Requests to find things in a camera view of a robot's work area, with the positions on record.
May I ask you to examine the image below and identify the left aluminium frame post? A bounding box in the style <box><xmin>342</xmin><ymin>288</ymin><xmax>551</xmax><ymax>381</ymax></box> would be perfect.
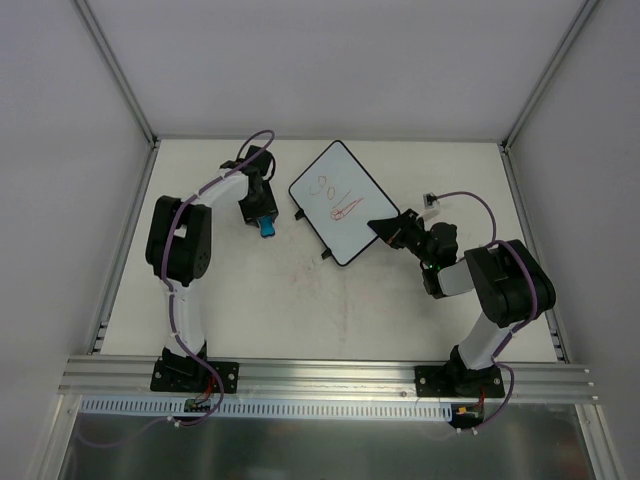
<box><xmin>71</xmin><ymin>0</ymin><xmax>157</xmax><ymax>147</ymax></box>

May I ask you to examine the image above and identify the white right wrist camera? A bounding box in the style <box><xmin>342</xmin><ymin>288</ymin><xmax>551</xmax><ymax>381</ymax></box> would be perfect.
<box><xmin>418</xmin><ymin>192</ymin><xmax>441</xmax><ymax>220</ymax></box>

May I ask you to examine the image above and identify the aluminium frame post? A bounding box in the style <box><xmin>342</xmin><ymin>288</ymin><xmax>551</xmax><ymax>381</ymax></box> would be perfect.
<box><xmin>501</xmin><ymin>0</ymin><xmax>601</xmax><ymax>151</ymax></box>
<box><xmin>71</xmin><ymin>0</ymin><xmax>157</xmax><ymax>147</ymax></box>

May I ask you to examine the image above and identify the blue whiteboard eraser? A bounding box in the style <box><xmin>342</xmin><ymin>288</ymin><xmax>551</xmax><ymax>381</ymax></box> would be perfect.
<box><xmin>258</xmin><ymin>216</ymin><xmax>275</xmax><ymax>238</ymax></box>

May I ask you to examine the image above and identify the white slotted cable duct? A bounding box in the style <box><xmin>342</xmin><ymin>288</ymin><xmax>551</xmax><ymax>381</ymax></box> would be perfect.
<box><xmin>79</xmin><ymin>396</ymin><xmax>453</xmax><ymax>422</ymax></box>

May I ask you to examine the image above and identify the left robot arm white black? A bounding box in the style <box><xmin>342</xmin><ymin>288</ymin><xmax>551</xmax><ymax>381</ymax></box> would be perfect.
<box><xmin>145</xmin><ymin>146</ymin><xmax>279</xmax><ymax>393</ymax></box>

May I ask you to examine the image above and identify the right aluminium table edge profile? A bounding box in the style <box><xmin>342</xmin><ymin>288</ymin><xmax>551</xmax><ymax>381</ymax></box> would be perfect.
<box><xmin>498</xmin><ymin>143</ymin><xmax>571</xmax><ymax>363</ymax></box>

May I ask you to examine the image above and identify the white board with black frame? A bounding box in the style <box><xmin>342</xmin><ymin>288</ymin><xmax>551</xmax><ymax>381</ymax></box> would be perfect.
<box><xmin>288</xmin><ymin>140</ymin><xmax>400</xmax><ymax>267</ymax></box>

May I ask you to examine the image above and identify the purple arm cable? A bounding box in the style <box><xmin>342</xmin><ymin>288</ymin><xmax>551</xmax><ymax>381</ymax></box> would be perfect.
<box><xmin>79</xmin><ymin>129</ymin><xmax>277</xmax><ymax>449</ymax></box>
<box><xmin>424</xmin><ymin>191</ymin><xmax>541</xmax><ymax>441</ymax></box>

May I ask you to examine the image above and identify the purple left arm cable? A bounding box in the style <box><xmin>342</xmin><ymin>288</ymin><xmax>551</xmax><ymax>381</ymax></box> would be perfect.
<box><xmin>79</xmin><ymin>129</ymin><xmax>277</xmax><ymax>449</ymax></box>

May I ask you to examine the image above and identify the left aluminium table edge profile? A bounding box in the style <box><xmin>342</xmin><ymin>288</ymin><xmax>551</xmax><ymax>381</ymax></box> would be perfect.
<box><xmin>82</xmin><ymin>140</ymin><xmax>160</xmax><ymax>355</ymax></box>

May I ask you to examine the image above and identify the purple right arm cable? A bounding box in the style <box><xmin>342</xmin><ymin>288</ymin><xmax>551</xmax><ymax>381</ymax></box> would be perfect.
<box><xmin>424</xmin><ymin>191</ymin><xmax>541</xmax><ymax>441</ymax></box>

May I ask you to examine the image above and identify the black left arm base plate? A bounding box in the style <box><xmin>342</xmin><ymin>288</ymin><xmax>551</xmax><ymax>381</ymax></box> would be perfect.
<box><xmin>150</xmin><ymin>359</ymin><xmax>240</xmax><ymax>394</ymax></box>

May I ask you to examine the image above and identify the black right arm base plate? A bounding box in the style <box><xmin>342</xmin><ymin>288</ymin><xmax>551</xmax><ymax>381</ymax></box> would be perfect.
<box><xmin>414</xmin><ymin>365</ymin><xmax>505</xmax><ymax>399</ymax></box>

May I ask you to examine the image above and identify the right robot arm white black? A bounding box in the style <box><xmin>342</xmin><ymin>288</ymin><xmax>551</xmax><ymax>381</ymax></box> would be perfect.
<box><xmin>368</xmin><ymin>210</ymin><xmax>556</xmax><ymax>399</ymax></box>

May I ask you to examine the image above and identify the aluminium table edge profile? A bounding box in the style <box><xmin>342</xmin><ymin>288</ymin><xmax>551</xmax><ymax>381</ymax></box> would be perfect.
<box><xmin>498</xmin><ymin>143</ymin><xmax>571</xmax><ymax>363</ymax></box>
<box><xmin>82</xmin><ymin>140</ymin><xmax>160</xmax><ymax>355</ymax></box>

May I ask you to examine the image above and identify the aluminium mounting rail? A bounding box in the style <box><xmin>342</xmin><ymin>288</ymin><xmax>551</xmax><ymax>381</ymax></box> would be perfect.
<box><xmin>58</xmin><ymin>355</ymin><xmax>600</xmax><ymax>404</ymax></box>

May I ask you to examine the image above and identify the right aluminium frame post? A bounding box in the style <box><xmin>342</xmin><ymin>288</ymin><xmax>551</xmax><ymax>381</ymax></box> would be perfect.
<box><xmin>501</xmin><ymin>0</ymin><xmax>601</xmax><ymax>151</ymax></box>

